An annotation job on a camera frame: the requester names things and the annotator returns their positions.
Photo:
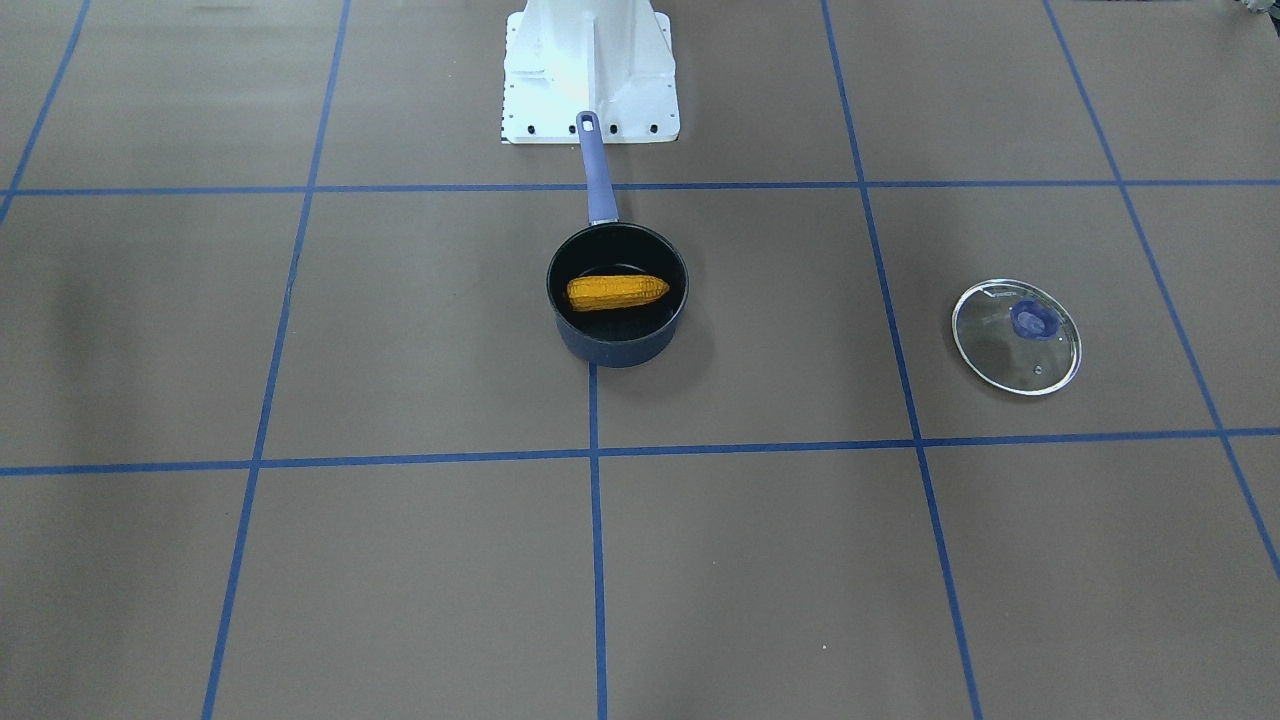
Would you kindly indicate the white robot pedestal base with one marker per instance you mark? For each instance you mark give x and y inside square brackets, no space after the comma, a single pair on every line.
[615,58]

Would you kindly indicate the glass pot lid blue knob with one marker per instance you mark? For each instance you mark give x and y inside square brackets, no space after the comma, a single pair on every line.
[1016,337]

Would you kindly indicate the blue saucepan with handle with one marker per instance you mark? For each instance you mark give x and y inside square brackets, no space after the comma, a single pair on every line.
[609,246]

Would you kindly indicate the yellow corn cob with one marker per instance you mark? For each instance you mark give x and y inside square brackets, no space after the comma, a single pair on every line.
[598,293]

